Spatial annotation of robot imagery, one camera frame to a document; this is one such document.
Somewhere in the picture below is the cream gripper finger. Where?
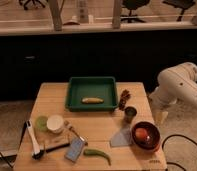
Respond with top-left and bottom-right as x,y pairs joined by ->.
156,111 -> 168,126

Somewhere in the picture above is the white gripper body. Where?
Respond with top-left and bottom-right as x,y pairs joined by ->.
149,94 -> 177,115

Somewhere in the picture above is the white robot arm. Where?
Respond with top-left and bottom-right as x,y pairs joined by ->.
149,62 -> 197,126

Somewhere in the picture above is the orange fruit in bowl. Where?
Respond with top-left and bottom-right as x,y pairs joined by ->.
135,128 -> 148,141

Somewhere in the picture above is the small metal cup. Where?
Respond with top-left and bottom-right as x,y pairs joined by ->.
124,106 -> 137,123

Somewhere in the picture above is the red-brown bowl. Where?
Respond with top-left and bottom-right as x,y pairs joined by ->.
131,121 -> 160,153

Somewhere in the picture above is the brown dried pepper toy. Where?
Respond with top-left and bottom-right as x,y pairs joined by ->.
119,90 -> 131,110

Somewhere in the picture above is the grey cloth piece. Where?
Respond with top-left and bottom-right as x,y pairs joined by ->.
110,128 -> 132,147

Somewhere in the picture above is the green plastic tray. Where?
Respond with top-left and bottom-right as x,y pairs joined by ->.
65,77 -> 118,112

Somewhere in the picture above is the small brush tool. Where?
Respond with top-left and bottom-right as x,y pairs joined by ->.
64,120 -> 88,146

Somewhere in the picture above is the green chili pepper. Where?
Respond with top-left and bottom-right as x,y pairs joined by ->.
83,149 -> 111,165

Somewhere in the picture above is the blue sponge block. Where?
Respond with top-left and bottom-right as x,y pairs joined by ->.
65,137 -> 85,162

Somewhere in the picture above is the office chair right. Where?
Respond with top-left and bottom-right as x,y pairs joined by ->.
163,0 -> 195,22

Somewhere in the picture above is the office chair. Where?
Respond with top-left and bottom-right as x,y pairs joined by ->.
163,0 -> 195,22
18,0 -> 45,10
121,0 -> 150,23

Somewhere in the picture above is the office chair centre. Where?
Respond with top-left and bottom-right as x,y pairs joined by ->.
121,0 -> 150,23

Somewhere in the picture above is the white round container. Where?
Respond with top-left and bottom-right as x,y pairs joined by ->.
47,115 -> 64,134

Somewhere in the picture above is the green round lid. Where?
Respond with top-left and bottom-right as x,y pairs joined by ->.
35,116 -> 47,132

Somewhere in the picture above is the wooden cutting board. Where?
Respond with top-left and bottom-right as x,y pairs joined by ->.
25,130 -> 73,155

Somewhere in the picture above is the office chair left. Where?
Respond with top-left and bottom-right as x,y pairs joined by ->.
18,0 -> 45,10

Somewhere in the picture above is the black cable right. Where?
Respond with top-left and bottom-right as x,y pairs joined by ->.
161,133 -> 197,171

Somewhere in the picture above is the black handled knife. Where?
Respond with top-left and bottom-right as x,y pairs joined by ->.
32,142 -> 71,160

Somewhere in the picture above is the white handled brush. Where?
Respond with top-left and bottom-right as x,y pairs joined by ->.
26,121 -> 41,159

